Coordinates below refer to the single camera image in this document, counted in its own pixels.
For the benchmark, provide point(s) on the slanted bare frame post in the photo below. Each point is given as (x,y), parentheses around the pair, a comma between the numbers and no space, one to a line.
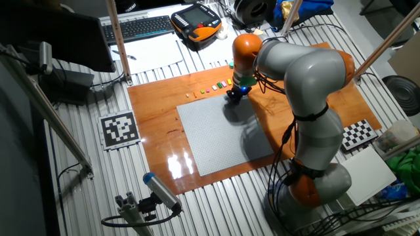
(393,32)

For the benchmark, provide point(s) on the black white checkerboard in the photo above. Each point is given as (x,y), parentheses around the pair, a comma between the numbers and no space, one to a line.
(359,134)

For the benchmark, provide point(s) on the silver frame post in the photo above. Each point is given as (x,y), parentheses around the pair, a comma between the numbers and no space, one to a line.
(290,18)

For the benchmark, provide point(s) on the yellow Lego brick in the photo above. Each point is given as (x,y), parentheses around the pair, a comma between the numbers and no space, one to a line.
(229,81)

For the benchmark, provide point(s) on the long aluminium frame beam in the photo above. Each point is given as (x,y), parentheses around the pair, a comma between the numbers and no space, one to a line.
(42,105)

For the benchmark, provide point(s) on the grey Lego baseplate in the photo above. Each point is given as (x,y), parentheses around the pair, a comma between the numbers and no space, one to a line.
(210,134)

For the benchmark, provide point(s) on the silver camera on beam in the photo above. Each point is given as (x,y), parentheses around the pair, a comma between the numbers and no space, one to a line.
(46,57)

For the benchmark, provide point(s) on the dark box under monitor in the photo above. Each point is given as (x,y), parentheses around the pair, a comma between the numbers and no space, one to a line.
(69,86)

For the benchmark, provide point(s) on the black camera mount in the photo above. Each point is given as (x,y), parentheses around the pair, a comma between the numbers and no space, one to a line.
(147,206)

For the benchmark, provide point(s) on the blue plastic bag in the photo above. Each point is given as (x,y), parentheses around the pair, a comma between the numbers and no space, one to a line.
(393,191)

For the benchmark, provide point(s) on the white flat box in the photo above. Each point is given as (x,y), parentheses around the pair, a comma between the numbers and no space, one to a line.
(370,177)

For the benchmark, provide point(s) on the small tan block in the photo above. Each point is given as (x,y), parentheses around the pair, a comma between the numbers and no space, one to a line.
(258,31)

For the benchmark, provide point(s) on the clear plastic jar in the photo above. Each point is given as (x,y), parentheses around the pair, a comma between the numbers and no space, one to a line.
(397,134)

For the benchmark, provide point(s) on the slanted frame post with bracket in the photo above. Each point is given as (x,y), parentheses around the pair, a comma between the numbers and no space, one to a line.
(117,39)

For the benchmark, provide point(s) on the black computer keyboard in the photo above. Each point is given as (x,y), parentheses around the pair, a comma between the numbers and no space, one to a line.
(138,29)

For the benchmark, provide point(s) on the white crumpled tissue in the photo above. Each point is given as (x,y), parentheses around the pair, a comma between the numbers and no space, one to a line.
(222,32)

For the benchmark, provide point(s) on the blue cloth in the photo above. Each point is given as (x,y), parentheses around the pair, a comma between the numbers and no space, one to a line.
(315,8)

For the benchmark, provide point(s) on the white ribbed plastic part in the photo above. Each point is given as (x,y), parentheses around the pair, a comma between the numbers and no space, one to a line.
(402,223)

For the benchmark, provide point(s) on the silver camera with blue end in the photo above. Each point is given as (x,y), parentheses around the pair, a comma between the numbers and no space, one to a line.
(160,190)

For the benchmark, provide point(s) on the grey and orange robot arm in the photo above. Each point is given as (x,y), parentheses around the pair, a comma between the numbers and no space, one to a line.
(311,82)

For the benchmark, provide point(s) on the black white fiducial marker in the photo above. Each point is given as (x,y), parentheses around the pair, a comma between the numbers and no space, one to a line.
(119,129)

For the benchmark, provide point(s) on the green cloth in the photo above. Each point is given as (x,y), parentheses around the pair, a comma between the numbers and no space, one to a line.
(410,170)

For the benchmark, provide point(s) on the black computer monitor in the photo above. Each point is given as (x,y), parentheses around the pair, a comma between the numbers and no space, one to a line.
(59,32)

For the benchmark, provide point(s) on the dark pen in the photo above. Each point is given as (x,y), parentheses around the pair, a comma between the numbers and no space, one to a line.
(124,55)

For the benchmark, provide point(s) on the small teal block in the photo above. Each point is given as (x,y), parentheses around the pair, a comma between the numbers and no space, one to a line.
(231,64)

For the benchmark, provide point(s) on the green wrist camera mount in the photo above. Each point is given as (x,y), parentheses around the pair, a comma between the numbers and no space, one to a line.
(247,81)

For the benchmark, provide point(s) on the pink Lego brick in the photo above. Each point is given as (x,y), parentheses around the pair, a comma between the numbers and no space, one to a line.
(223,84)

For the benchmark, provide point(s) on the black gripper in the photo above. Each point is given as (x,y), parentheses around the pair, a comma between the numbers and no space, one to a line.
(240,90)

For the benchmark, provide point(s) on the black ribbed round object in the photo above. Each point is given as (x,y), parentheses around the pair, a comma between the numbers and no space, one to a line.
(405,95)

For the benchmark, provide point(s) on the orange black teach pendant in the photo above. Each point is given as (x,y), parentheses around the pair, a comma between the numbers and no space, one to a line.
(197,21)

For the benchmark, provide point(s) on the short aluminium profile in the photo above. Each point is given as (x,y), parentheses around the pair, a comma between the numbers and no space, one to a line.
(131,213)

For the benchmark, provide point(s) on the black round spool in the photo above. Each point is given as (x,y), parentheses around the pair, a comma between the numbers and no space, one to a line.
(252,11)

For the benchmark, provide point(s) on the gold foil wrap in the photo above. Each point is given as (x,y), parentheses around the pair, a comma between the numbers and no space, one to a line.
(288,9)

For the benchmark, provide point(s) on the glossy wooden board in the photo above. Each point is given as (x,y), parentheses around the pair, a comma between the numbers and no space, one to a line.
(157,131)

